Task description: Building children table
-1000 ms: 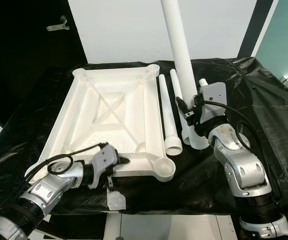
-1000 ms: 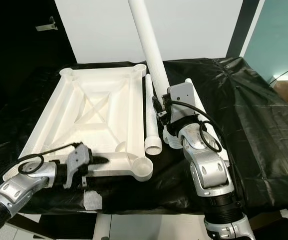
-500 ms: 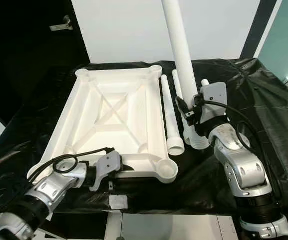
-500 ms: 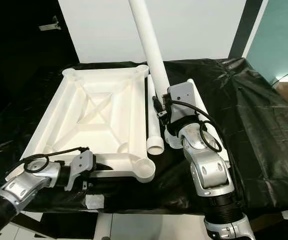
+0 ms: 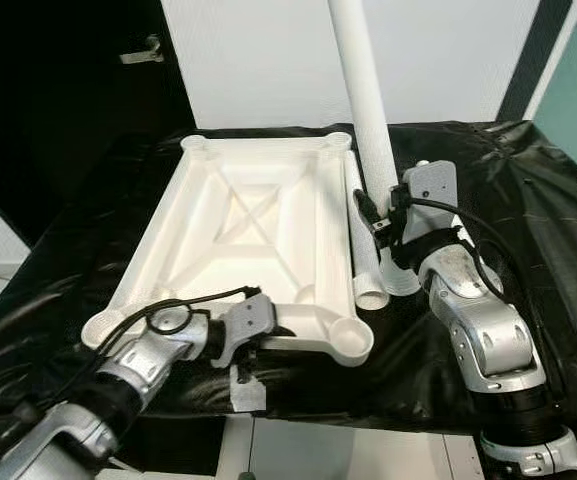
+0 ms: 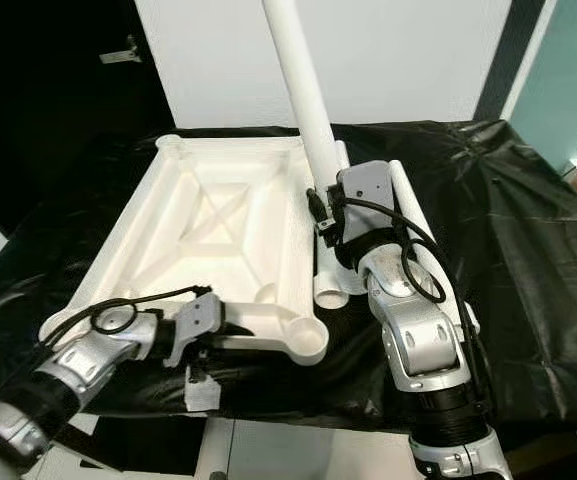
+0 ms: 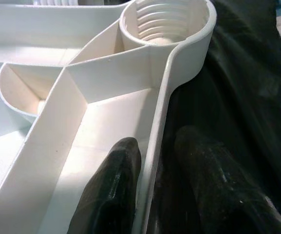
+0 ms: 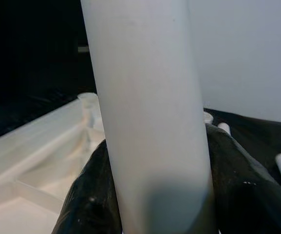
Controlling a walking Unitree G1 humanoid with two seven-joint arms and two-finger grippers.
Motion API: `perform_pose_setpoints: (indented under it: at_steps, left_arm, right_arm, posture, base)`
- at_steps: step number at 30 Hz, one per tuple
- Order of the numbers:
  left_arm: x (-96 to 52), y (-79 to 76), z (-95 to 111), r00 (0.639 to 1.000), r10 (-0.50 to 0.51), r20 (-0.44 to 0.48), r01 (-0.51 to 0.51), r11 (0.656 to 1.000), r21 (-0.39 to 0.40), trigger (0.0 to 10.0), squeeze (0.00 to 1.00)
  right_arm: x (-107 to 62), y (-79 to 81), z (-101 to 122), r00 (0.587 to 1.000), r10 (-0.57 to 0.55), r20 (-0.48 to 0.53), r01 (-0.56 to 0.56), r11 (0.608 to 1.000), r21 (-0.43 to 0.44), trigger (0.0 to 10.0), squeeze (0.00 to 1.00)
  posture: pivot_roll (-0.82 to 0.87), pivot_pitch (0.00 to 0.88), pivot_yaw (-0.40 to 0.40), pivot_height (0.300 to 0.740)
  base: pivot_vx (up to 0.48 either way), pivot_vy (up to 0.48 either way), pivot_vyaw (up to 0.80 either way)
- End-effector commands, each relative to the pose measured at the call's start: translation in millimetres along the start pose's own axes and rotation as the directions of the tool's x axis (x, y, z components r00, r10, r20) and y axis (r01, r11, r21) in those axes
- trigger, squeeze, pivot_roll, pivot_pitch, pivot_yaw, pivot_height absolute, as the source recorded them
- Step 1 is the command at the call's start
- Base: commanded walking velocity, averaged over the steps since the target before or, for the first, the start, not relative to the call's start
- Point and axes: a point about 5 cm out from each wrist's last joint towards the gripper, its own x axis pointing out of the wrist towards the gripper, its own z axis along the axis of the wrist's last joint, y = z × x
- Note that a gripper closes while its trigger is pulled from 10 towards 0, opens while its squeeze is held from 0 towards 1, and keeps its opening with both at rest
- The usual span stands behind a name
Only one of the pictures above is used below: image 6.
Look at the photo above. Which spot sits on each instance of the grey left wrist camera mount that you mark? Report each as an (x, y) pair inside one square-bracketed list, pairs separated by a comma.
[(196, 325)]

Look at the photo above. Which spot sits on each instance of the black plastic cover sheet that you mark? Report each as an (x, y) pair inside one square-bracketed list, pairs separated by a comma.
[(538, 250)]

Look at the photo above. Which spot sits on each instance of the white plastic table top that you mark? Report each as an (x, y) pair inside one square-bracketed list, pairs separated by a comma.
[(228, 215)]

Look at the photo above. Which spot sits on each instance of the white support table post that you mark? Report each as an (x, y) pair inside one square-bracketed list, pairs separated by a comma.
[(213, 450)]

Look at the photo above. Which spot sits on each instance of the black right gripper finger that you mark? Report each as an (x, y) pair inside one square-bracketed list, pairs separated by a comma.
[(319, 212)]

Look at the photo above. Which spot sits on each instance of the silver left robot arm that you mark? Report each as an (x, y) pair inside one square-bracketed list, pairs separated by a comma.
[(108, 360)]

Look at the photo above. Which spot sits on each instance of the black door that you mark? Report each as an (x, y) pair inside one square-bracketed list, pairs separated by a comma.
[(48, 110)]

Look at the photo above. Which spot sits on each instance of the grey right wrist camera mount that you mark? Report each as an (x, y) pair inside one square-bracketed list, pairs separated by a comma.
[(368, 185)]

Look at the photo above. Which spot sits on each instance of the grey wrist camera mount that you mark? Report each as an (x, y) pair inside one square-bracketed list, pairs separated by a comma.
[(196, 325), (368, 185)]

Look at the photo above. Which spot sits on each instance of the black vertical wall strip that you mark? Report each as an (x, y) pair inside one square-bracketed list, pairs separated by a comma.
[(513, 60)]

